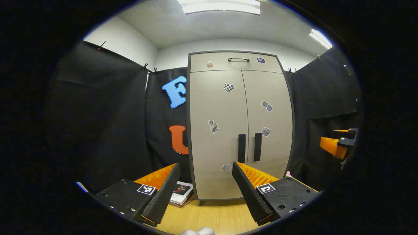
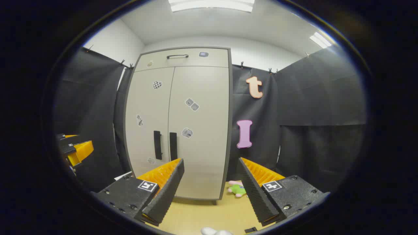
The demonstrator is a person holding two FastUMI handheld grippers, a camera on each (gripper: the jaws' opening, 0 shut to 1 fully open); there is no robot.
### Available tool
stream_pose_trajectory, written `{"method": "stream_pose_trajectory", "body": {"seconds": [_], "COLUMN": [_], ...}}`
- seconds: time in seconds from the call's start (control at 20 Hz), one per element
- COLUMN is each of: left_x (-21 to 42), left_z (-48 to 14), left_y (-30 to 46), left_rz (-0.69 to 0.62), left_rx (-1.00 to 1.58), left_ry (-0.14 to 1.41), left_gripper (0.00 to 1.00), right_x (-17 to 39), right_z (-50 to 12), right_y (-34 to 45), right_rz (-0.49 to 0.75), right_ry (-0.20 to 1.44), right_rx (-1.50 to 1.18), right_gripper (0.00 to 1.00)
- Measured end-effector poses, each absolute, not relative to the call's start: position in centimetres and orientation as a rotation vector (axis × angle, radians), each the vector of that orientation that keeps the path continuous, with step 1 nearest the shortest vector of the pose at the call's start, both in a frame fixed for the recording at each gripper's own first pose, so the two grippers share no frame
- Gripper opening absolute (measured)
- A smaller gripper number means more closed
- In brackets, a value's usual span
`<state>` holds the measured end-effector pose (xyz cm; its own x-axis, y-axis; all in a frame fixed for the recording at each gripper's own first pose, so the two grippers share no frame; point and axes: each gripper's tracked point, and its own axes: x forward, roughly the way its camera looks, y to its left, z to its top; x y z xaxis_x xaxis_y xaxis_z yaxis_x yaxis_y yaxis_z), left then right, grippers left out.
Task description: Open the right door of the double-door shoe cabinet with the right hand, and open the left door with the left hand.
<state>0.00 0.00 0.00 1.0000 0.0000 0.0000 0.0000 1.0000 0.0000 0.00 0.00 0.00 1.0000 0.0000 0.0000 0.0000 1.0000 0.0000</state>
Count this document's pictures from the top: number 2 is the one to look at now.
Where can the black backdrop cloth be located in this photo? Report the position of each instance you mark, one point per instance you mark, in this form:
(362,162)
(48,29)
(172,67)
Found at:
(310,98)

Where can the grey double-door shoe cabinet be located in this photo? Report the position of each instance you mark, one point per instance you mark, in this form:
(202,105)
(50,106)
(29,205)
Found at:
(230,114)

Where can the green plush toy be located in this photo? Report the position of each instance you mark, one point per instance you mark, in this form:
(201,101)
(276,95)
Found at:
(238,190)

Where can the small ceiling light panel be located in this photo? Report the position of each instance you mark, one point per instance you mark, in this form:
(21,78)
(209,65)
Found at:
(320,39)

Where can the grey cabinet drawer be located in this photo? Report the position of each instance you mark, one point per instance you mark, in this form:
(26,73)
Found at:
(192,62)

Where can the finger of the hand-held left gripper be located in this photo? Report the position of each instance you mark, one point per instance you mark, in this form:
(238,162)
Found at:
(83,151)
(70,135)

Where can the printed paper sheet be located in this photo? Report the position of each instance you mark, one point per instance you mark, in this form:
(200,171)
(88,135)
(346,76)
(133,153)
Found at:
(124,176)

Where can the large ceiling light panel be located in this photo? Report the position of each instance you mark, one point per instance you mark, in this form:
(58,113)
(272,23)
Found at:
(212,5)

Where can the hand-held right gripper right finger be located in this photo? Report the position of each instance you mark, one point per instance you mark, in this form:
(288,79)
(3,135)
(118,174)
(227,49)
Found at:
(256,195)

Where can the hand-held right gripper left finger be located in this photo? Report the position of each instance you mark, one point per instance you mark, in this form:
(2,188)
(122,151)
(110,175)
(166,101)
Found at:
(166,195)

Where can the grey shoe cabinet door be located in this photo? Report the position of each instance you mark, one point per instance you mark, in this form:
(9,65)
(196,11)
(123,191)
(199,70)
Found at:
(205,156)
(147,107)

